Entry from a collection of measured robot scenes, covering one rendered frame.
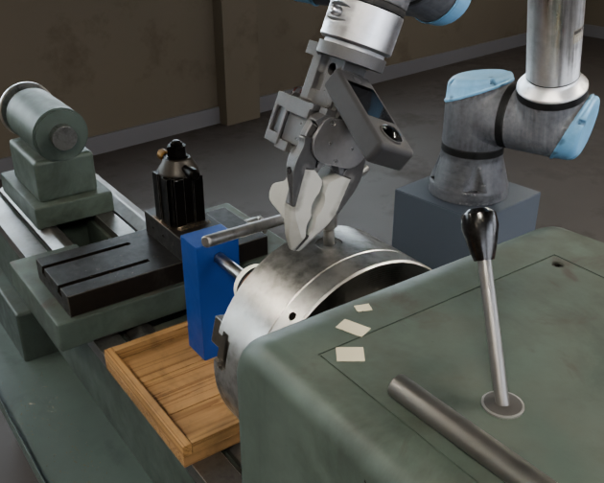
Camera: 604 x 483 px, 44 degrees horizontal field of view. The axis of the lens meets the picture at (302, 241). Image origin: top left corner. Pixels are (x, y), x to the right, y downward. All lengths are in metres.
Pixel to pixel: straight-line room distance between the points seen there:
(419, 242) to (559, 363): 0.77
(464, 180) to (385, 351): 0.73
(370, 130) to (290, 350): 0.22
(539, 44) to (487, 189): 0.29
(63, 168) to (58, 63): 2.86
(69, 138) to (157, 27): 3.22
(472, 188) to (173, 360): 0.63
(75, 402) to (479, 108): 1.13
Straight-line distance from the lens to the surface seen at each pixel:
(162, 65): 5.12
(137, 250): 1.53
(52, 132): 1.88
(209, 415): 1.22
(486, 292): 0.65
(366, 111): 0.70
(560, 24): 1.25
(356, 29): 0.74
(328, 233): 0.93
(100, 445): 1.73
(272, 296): 0.90
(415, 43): 6.84
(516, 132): 1.35
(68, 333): 1.43
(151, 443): 1.33
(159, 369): 1.33
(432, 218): 1.42
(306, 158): 0.73
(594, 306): 0.83
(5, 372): 2.01
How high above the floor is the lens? 1.66
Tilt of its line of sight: 27 degrees down
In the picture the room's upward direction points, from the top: straight up
